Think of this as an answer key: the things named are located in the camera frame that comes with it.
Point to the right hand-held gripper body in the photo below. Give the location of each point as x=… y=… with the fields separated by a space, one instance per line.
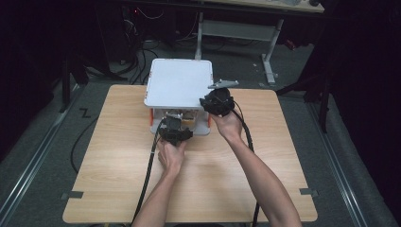
x=222 y=102

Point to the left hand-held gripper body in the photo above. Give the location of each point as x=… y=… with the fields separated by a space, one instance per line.
x=173 y=132

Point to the white two-tier shoe rack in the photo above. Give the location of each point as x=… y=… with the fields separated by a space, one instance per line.
x=179 y=82

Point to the person's left hand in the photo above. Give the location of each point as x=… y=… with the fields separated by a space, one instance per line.
x=171 y=157

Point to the person's right hand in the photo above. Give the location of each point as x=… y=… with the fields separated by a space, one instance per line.
x=230 y=127

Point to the wooden desk with grey legs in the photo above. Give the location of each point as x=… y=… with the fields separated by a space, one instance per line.
x=239 y=31

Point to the small red object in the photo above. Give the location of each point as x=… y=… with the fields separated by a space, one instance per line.
x=290 y=44

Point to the black metal stand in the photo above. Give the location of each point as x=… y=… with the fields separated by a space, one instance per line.
x=323 y=104
x=65 y=85

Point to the grey tape piece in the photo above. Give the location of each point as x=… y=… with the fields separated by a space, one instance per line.
x=309 y=192
x=72 y=195

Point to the metal floor rail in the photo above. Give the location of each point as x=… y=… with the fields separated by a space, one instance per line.
x=337 y=170
x=34 y=164

